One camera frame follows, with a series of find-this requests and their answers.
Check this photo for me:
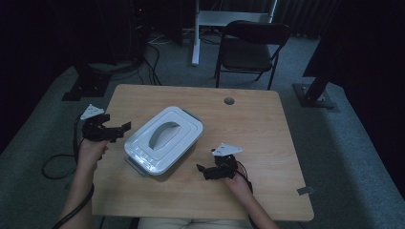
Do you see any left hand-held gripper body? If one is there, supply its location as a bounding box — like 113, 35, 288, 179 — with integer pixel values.
79, 103, 113, 143

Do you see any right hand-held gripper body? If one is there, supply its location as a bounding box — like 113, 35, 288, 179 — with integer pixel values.
211, 142, 244, 180

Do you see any clear plastic storage container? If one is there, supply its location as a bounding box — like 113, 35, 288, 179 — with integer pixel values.
123, 107, 204, 177

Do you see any white container lid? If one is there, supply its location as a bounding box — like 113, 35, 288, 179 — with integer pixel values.
123, 106, 204, 177

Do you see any person's right hand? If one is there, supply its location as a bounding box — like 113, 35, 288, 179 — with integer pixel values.
224, 174, 255, 200

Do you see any person's left hand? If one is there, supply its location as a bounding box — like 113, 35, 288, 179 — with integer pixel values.
75, 137, 110, 175

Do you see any black stand with square base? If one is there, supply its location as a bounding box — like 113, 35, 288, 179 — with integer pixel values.
61, 60, 113, 102

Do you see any grey tape strip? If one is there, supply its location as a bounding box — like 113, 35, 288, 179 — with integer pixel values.
296, 185, 316, 197

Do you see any dark computer tower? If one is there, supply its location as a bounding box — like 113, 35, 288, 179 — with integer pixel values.
128, 0, 151, 62

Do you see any black slanted stand with base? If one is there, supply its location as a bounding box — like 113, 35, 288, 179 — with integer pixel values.
292, 71, 338, 110

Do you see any black folding chair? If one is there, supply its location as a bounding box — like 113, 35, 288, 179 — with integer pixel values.
213, 19, 291, 91

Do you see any black cable loop on floor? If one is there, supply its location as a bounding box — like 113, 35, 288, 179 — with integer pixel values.
41, 154, 80, 180

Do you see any bundle of floor cables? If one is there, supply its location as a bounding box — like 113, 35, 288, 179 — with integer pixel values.
111, 31, 192, 87

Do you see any white desk frame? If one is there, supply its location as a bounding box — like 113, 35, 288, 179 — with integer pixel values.
191, 0, 278, 67

